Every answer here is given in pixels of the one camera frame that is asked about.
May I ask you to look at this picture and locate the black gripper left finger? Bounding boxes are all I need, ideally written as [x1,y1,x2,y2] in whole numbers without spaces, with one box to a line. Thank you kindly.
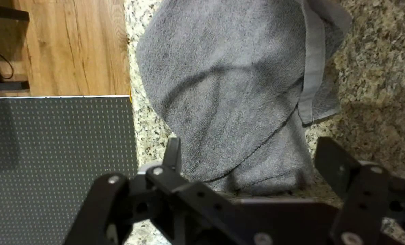
[64,136,203,245]

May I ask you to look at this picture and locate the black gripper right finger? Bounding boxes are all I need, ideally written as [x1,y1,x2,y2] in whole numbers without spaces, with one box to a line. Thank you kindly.
[314,136,405,245]

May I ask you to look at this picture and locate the grey cloth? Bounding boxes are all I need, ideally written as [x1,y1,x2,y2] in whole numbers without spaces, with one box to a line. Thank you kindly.
[135,0,354,196]

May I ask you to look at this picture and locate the grey perforated panel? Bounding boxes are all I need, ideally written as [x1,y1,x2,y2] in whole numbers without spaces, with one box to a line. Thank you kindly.
[0,94,139,245]

